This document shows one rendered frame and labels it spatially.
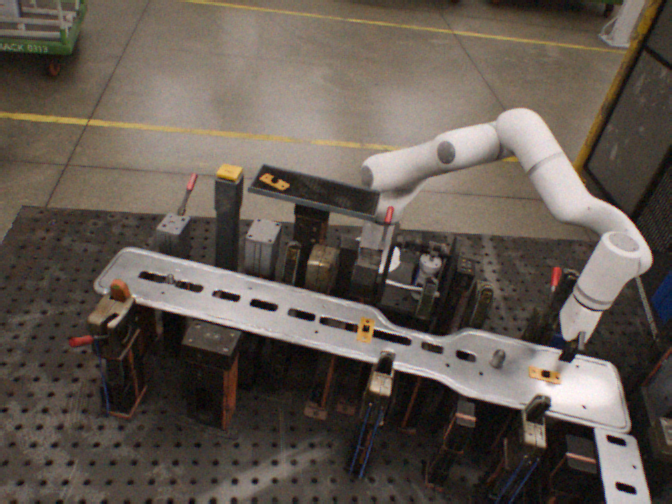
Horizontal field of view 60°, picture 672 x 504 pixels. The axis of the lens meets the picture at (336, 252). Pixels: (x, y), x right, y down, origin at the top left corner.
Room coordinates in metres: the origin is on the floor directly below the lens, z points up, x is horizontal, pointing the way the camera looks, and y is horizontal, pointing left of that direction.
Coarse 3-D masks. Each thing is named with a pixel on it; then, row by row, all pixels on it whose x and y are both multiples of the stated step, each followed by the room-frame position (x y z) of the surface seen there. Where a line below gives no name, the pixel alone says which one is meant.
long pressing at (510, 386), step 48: (96, 288) 1.01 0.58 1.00; (144, 288) 1.04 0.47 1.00; (240, 288) 1.11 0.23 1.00; (288, 288) 1.14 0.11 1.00; (288, 336) 0.97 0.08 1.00; (336, 336) 1.00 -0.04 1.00; (432, 336) 1.06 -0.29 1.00; (480, 336) 1.09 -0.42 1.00; (480, 384) 0.93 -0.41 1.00; (528, 384) 0.96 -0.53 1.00; (576, 384) 0.99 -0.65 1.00; (624, 432) 0.87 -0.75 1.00
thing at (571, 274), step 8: (568, 272) 1.16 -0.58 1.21; (576, 272) 1.16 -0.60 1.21; (560, 280) 1.16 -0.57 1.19; (568, 280) 1.13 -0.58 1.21; (576, 280) 1.13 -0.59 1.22; (560, 288) 1.15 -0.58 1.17; (568, 288) 1.15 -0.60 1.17; (552, 296) 1.15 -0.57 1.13; (560, 296) 1.15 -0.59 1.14; (568, 296) 1.14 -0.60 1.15; (552, 304) 1.14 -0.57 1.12; (560, 304) 1.15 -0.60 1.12; (544, 312) 1.15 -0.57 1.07; (552, 312) 1.14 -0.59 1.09; (544, 320) 1.13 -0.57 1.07; (552, 328) 1.12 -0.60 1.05
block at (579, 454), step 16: (560, 448) 0.83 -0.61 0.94; (576, 448) 0.81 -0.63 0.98; (560, 464) 0.79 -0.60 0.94; (576, 464) 0.77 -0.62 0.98; (592, 464) 0.78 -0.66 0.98; (544, 480) 0.81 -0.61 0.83; (560, 480) 0.76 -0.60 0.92; (576, 480) 0.76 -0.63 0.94; (528, 496) 0.82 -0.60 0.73; (544, 496) 0.78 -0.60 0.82; (560, 496) 0.77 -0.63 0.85; (576, 496) 0.76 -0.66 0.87
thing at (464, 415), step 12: (456, 408) 0.86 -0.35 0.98; (468, 408) 0.86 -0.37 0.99; (456, 420) 0.82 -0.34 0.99; (468, 420) 0.83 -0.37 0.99; (444, 432) 0.86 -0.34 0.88; (456, 432) 0.81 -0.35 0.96; (468, 432) 0.81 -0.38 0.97; (444, 444) 0.83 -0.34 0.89; (456, 444) 0.82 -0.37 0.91; (432, 456) 0.87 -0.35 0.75; (444, 456) 0.82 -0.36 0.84; (456, 456) 0.82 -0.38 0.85; (432, 468) 0.83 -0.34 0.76; (444, 468) 0.83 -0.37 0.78; (432, 480) 0.82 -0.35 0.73; (444, 480) 0.82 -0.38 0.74; (432, 492) 0.80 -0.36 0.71; (444, 492) 0.81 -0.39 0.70
